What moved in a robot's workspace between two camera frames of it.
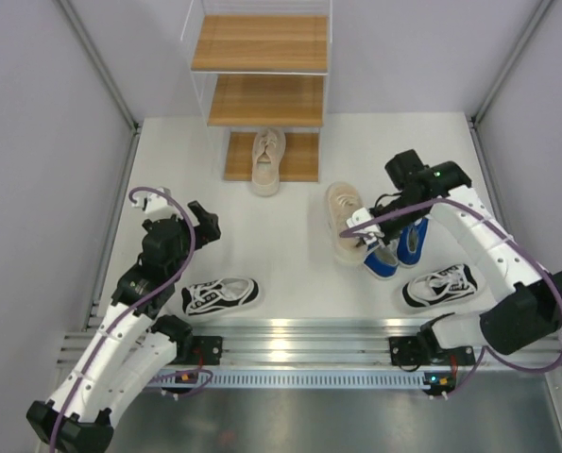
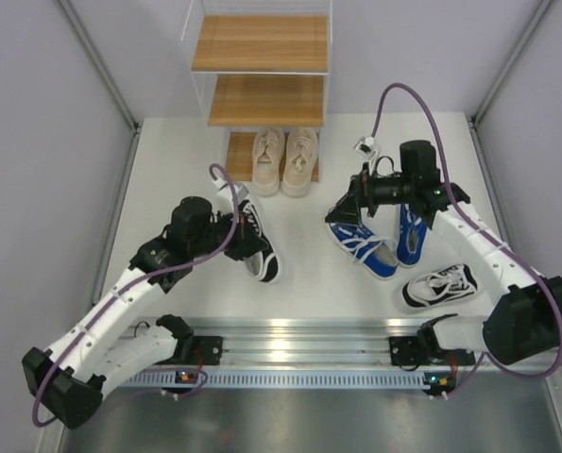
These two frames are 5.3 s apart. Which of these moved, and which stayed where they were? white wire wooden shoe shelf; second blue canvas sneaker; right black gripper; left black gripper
Moved: left black gripper; right black gripper
Stayed: second blue canvas sneaker; white wire wooden shoe shelf
